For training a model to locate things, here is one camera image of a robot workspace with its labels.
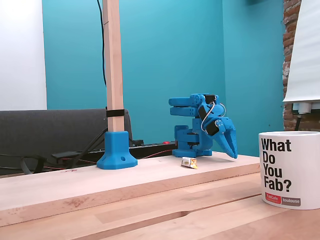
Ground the white and gold sweet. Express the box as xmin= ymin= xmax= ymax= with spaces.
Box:
xmin=180 ymin=156 xmax=198 ymax=170

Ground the white mug with black text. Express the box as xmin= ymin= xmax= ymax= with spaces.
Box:
xmin=258 ymin=131 xmax=320 ymax=211

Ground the black power strip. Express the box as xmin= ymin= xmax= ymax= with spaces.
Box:
xmin=87 ymin=141 xmax=179 ymax=160

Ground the white tube holder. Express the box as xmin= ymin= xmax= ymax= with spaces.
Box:
xmin=291 ymin=100 xmax=320 ymax=115

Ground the light wooden base board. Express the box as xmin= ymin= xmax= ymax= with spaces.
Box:
xmin=0 ymin=151 xmax=261 ymax=227

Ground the black flat device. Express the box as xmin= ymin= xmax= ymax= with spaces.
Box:
xmin=51 ymin=150 xmax=79 ymax=161

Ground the dark grey sofa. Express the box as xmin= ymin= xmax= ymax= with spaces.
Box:
xmin=0 ymin=108 xmax=134 ymax=176

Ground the thin red cable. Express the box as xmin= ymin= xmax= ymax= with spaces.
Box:
xmin=138 ymin=148 xmax=176 ymax=160

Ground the black strap around post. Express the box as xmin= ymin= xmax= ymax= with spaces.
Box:
xmin=105 ymin=109 xmax=126 ymax=118

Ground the blue post base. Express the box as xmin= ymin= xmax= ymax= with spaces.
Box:
xmin=96 ymin=130 xmax=139 ymax=170

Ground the wooden post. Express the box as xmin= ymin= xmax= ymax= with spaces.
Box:
xmin=102 ymin=0 xmax=125 ymax=133

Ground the thick black cable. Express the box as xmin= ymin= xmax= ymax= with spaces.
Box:
xmin=67 ymin=128 xmax=110 ymax=167

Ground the thin black cable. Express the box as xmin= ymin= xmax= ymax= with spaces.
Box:
xmin=96 ymin=0 xmax=107 ymax=87

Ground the black flat strap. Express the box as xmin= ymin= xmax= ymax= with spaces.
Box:
xmin=20 ymin=154 xmax=46 ymax=175

